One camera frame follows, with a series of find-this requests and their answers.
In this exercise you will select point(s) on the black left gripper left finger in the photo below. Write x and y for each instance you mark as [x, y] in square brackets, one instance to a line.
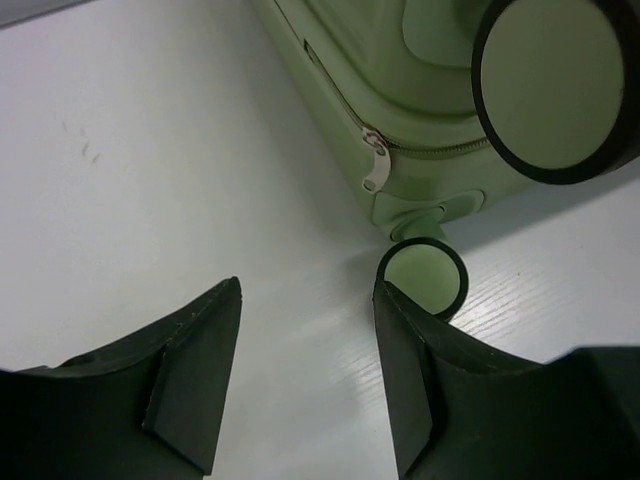
[146, 406]

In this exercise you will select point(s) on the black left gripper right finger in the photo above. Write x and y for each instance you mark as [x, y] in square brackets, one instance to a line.
[461, 409]

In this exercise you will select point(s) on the light green suitcase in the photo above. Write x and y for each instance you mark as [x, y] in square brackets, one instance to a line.
[436, 110]

